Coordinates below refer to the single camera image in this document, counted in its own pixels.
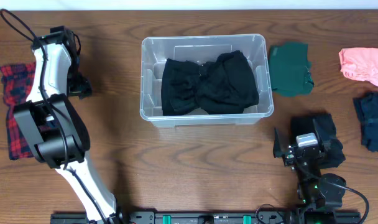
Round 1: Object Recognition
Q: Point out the red plaid flannel shirt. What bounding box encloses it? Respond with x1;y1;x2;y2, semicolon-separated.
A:
0;62;36;161

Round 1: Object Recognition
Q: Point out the black garment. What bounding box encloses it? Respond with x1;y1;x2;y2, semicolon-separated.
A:
290;113;346;169
161;50;259;116

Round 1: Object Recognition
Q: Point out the dark green garment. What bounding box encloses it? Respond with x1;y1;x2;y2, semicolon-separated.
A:
269;42;314;97

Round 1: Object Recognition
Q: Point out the pink garment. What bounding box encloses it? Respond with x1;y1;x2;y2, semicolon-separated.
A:
338;47;378;86

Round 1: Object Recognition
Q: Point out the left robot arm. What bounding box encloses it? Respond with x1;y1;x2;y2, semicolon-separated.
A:
13;26;126;223

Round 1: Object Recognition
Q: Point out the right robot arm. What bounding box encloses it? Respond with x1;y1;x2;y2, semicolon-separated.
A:
273;129;346;210

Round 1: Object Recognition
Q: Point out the clear plastic storage container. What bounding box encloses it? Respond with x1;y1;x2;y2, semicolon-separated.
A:
139;34;274;128

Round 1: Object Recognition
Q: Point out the folded black garment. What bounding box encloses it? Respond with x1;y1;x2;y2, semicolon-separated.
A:
290;113;346;169

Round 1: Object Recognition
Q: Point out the dark navy garment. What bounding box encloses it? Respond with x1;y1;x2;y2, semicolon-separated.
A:
353;92;378;152

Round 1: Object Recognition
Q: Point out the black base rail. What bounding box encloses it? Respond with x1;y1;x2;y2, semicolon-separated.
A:
50;210;361;224

